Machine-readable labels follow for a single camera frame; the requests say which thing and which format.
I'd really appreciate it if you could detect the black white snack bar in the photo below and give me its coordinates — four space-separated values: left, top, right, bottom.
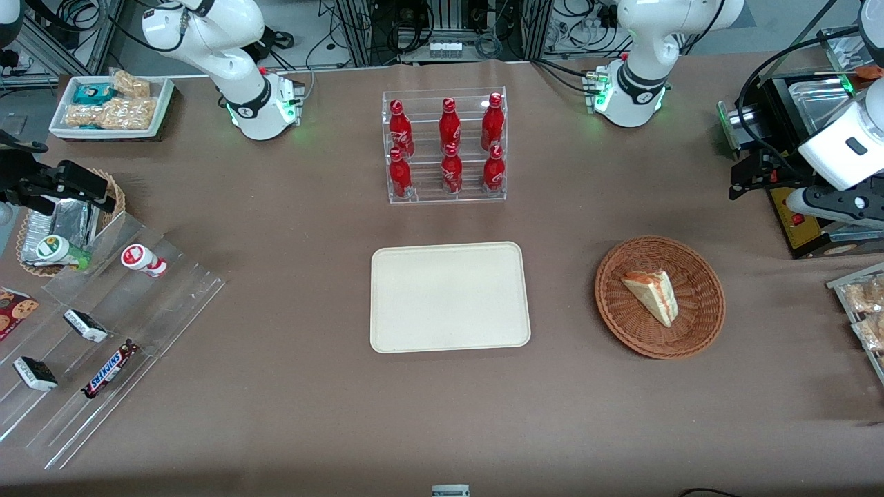
13 356 59 392
64 309 109 344

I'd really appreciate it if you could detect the black countertop fryer appliance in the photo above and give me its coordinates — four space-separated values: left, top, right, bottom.
717 26 884 260

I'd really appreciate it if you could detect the round brown wicker basket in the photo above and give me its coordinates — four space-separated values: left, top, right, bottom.
595 236 726 360

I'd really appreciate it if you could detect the silver foil container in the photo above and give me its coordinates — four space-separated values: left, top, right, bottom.
19 197 103 266

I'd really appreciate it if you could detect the clear beige snack packet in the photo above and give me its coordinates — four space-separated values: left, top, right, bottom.
110 69 151 99
64 102 106 129
101 97 158 131

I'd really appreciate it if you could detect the red cola bottle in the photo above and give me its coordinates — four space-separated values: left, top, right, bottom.
388 99 415 158
441 143 464 195
388 148 414 199
481 92 506 151
439 97 462 154
483 144 506 193

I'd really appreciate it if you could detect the clear acrylic bottle rack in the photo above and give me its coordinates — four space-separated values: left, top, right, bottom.
382 86 508 205

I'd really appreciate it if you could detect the teal snack packet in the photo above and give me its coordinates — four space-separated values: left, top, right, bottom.
73 83 115 106

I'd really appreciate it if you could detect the raised steel tray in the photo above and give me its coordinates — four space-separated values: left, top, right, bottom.
817 26 884 73

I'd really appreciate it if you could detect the red cookie packet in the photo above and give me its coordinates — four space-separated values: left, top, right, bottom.
0 286 40 342

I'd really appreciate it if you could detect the aluminium frame equipment rack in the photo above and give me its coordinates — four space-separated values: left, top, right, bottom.
335 0 553 66

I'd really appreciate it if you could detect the cream rectangular tray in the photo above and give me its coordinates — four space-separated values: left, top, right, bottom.
370 241 532 354

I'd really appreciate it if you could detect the green capped yogurt bottle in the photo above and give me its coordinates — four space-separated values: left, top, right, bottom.
35 235 92 271

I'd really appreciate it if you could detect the small brown wicker basket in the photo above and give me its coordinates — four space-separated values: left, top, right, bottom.
15 169 126 277

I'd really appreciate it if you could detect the triangular sandwich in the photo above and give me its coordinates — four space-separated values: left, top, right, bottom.
621 269 679 328

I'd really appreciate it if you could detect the grey tray of pastries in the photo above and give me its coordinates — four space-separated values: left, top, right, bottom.
827 262 884 384

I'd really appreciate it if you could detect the snickers chocolate bar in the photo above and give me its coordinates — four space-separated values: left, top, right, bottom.
81 339 140 400

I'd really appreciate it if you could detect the clear acrylic stepped shelf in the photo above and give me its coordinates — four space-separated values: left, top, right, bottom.
0 211 227 470

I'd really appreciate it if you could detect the steel fryer pan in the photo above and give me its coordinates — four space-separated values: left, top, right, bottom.
789 76 858 135

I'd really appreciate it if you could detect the white rectangular snack bin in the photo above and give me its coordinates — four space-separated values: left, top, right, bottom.
48 75 175 141

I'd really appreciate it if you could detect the wrapped pastry packet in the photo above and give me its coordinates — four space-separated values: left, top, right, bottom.
853 315 884 353
846 276 884 315

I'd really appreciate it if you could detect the red capped yogurt bottle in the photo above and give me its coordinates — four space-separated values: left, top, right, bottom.
121 244 168 278

